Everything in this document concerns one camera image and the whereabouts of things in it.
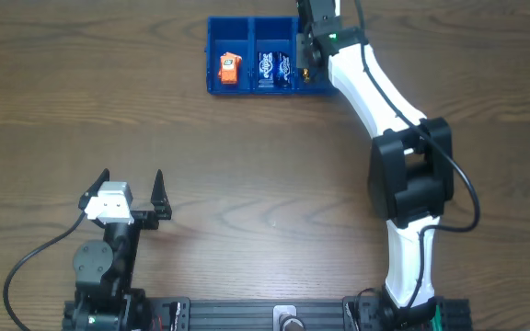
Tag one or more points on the blue tray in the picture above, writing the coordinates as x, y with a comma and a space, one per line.
233, 27

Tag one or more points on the orange candy box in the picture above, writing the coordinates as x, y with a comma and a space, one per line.
229, 68

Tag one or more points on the gold candy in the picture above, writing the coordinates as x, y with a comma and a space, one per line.
306, 75

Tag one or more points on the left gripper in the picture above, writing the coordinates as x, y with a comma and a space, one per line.
145, 220

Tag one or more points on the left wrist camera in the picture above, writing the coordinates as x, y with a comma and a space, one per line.
111, 202

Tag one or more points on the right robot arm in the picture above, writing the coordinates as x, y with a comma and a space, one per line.
366, 92

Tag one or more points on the mounting rail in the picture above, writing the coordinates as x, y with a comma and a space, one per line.
233, 315

